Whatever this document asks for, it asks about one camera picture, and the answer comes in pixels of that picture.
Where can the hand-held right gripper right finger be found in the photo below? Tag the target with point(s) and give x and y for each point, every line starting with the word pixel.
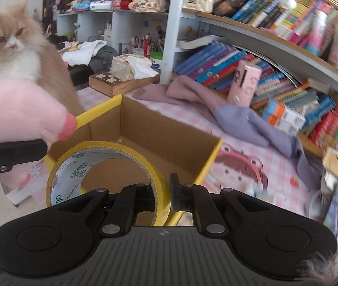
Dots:
pixel 175 193

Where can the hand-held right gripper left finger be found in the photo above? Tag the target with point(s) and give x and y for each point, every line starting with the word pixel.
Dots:
pixel 133 198

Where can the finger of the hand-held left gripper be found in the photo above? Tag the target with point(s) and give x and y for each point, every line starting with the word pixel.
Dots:
pixel 14 152

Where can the pink plush toy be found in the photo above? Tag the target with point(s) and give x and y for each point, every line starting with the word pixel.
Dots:
pixel 17 113

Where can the yellow tape roll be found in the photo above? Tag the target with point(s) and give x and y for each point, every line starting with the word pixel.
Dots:
pixel 67 166

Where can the yellow cardboard box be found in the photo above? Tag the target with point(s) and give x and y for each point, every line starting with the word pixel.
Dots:
pixel 163 125

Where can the cream and white fluffy cat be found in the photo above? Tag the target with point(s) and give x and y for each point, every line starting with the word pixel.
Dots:
pixel 14 50

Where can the mauve and lavender cloth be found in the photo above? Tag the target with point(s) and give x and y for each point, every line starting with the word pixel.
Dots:
pixel 246 125

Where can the pink checked printed tablecloth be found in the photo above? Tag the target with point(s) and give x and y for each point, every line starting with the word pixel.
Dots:
pixel 279 158

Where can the pile of white and grey clothes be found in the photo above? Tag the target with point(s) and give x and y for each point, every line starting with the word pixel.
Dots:
pixel 88 50

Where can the wooden chessboard box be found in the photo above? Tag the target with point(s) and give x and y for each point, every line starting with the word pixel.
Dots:
pixel 112 86

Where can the pink printed bottle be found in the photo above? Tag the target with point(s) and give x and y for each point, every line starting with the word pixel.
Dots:
pixel 244 83

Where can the white desk rack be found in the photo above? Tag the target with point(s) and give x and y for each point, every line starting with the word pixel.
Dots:
pixel 97 23

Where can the orange and white box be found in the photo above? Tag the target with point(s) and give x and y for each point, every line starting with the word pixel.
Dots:
pixel 276 108
pixel 288 126

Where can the crumpled paper bag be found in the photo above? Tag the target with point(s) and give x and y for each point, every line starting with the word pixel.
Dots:
pixel 130 67

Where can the green and white cup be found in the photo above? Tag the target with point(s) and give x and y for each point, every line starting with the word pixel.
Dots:
pixel 156 61

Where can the row of blue books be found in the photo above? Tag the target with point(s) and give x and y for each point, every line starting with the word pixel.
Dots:
pixel 216 62

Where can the white wipes packet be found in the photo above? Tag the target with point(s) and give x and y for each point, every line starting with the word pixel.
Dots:
pixel 100 5

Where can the pen holder with pens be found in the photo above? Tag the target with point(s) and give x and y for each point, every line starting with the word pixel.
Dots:
pixel 145 44

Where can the white open booklet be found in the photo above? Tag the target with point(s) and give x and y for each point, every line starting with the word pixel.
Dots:
pixel 198 41

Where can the white and wood bookshelf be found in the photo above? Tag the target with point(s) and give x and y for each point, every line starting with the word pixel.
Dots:
pixel 172 35

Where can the grey furry plush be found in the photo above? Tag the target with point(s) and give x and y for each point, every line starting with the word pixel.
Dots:
pixel 320 268

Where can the red round doll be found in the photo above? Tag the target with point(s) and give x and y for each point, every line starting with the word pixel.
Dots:
pixel 125 3

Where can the row of colourful books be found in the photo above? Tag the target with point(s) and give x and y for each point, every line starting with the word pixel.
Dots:
pixel 276 6

